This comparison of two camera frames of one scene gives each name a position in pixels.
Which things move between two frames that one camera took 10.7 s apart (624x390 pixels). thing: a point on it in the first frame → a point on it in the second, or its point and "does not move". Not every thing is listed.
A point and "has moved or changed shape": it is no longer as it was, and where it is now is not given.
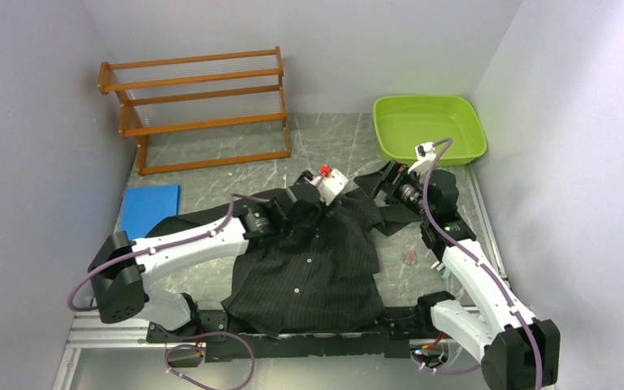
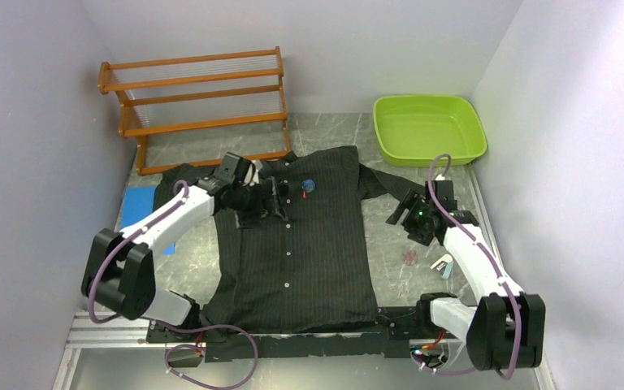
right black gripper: (394, 172) → (413, 201)
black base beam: (226, 340) does not move
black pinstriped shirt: (320, 277) has moved or changed shape
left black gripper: (320, 210) → (247, 218)
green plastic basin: (402, 122) does not move
